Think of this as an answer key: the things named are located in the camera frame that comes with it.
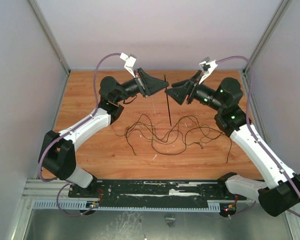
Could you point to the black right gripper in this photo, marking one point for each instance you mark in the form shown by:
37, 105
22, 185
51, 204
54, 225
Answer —
191, 89

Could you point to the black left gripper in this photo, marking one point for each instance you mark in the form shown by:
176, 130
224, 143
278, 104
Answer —
149, 85

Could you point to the black zip tie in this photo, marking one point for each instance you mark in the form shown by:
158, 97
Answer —
167, 101

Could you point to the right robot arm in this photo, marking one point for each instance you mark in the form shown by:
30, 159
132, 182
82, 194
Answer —
280, 188

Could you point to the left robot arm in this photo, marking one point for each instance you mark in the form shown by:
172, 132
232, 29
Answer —
58, 151

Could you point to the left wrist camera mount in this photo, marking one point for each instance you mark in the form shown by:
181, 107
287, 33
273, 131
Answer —
130, 61

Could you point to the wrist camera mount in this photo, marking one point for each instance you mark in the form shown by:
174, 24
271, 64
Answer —
130, 61
207, 66

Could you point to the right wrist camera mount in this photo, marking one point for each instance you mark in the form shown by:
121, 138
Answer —
207, 66

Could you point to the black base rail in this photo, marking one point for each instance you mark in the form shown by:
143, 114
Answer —
154, 194

